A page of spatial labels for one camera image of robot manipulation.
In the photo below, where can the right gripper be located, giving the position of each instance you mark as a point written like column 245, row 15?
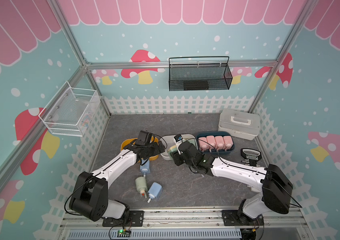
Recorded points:
column 175, row 156

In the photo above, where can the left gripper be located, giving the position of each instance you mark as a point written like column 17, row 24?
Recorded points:
column 157, row 151

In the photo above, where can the pink pencil sharpener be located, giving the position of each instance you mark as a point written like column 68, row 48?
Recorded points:
column 220, row 144
column 203, row 144
column 228, row 143
column 212, row 143

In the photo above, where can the yellow plastic storage box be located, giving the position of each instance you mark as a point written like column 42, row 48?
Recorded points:
column 128, row 141

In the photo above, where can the green pencil sharpener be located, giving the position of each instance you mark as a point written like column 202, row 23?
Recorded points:
column 192, row 141
column 172, row 151

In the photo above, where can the dark teal storage box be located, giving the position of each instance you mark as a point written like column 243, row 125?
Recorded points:
column 216, row 134

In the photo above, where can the white plastic storage box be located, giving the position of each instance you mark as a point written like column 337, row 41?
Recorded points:
column 169, row 142

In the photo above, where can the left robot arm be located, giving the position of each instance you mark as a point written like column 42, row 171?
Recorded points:
column 90, row 197

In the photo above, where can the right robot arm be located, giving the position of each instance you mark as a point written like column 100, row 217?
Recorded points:
column 273, row 189

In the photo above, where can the blue pencil sharpener left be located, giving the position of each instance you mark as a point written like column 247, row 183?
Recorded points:
column 145, row 168

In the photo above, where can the blue pencil sharpener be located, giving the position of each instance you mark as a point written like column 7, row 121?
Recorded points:
column 145, row 168
column 155, row 191

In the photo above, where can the blue pencil sharpener lower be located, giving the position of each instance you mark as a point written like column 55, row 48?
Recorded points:
column 155, row 191

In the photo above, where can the pale green round sharpener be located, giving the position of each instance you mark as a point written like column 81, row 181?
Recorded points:
column 141, row 185

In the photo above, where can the rack of metal bits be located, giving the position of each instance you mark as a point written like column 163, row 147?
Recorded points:
column 251, row 157

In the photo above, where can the translucent plastic lidded case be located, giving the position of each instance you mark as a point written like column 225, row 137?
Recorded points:
column 239, row 124

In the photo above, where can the small green circuit board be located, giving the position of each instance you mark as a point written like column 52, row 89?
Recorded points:
column 122, row 232

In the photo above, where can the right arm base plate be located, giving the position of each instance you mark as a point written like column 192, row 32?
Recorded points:
column 237, row 218

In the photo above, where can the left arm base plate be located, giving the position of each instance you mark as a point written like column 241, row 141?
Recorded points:
column 128, row 219

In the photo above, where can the white wire mesh basket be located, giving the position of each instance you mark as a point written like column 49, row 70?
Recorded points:
column 71, row 111

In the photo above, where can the black wire mesh basket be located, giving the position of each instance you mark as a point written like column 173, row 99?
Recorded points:
column 206, row 73

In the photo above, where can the grey slotted cable duct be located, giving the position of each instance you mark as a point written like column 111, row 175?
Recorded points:
column 157, row 234

